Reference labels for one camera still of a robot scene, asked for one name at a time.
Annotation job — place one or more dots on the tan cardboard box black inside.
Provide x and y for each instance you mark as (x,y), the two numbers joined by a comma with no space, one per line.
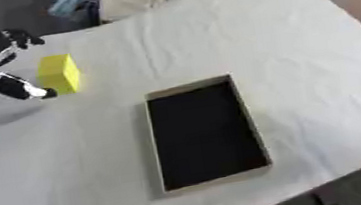
(206,134)

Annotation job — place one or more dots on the yellow rectangular block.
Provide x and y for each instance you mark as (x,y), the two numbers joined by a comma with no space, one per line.
(60,74)

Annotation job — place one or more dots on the light blue bag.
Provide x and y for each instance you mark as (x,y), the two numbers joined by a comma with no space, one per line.
(77,1)

